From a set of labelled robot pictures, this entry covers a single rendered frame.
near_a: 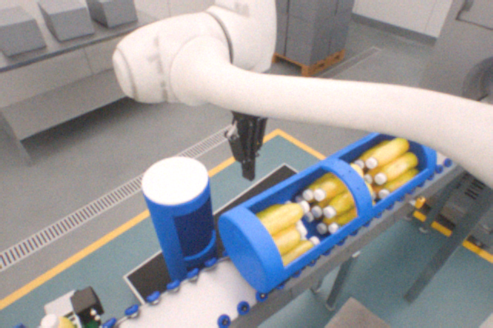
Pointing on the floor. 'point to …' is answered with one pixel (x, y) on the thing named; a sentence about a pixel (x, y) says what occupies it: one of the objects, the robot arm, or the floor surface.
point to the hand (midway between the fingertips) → (248, 167)
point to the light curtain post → (474, 214)
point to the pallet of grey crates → (312, 32)
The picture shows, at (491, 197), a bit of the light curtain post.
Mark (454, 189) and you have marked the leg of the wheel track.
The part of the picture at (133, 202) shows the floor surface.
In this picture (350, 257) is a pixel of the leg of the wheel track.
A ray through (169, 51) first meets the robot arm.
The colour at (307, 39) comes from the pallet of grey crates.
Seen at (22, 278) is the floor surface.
